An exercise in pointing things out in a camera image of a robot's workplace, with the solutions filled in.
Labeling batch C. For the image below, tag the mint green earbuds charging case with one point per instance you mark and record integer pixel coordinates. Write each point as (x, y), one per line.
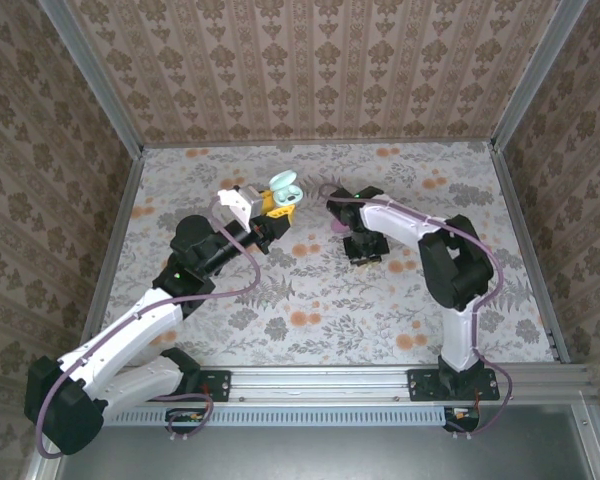
(286, 187)

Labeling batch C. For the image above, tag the pink earbuds charging case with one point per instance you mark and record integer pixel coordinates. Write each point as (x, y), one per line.
(336, 226)

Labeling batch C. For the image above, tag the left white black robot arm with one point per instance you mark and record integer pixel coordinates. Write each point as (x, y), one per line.
(130, 325)

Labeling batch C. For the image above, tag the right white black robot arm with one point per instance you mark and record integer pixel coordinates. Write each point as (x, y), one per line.
(460, 335)

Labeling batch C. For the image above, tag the grey metal sheet panel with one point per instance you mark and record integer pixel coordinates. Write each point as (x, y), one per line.
(320, 455)

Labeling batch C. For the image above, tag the aluminium rear frame rail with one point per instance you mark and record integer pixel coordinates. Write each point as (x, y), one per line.
(320, 145)

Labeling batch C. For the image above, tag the aluminium side frame rail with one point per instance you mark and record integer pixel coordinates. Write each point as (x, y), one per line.
(116, 225)
(519, 220)

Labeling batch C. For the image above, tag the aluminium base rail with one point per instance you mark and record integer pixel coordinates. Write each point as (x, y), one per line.
(320, 382)

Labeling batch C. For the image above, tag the aluminium upright frame post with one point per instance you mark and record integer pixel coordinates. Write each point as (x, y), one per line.
(101, 85)
(534, 75)

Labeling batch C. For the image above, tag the aluminium short frame post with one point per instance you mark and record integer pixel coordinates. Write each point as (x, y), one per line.
(35, 467)
(597, 450)

